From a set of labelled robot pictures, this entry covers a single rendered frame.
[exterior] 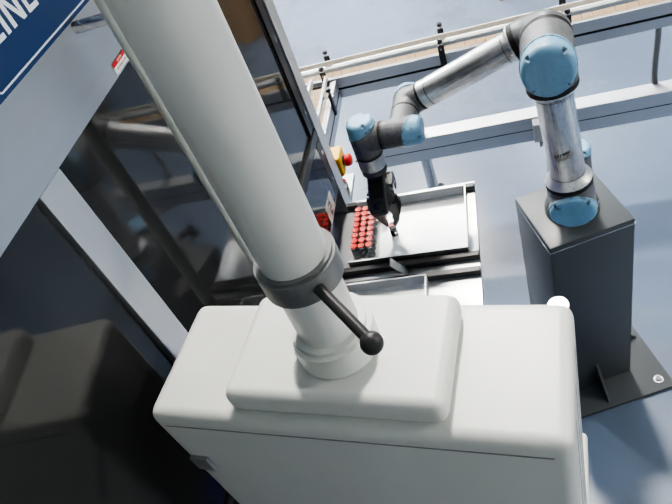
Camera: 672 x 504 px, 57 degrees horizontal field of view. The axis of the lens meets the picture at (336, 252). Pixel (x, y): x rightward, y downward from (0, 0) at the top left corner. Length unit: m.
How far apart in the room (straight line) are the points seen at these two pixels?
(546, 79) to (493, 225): 1.70
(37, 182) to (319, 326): 0.37
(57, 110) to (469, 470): 0.64
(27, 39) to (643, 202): 2.70
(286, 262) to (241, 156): 0.12
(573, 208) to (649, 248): 1.27
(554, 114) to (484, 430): 0.99
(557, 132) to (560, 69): 0.18
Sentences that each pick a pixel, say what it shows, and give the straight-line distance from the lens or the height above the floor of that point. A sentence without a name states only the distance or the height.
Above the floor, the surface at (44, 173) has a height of 1.81.
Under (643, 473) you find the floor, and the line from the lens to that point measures 2.35.
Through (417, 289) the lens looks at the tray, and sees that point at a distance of 1.68.
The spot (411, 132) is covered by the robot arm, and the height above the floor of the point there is 1.25.
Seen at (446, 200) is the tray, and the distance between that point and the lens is 1.90.
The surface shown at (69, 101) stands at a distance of 0.87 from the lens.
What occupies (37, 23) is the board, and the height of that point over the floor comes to 1.93.
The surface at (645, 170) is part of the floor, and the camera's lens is 3.28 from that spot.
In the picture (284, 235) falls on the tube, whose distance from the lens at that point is 0.54.
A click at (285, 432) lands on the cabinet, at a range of 0.73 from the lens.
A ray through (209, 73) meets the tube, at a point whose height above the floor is 1.95.
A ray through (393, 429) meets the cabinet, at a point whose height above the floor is 1.55.
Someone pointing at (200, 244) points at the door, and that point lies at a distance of 1.09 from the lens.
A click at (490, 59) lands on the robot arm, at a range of 1.59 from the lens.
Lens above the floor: 2.13
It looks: 42 degrees down
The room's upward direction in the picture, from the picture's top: 24 degrees counter-clockwise
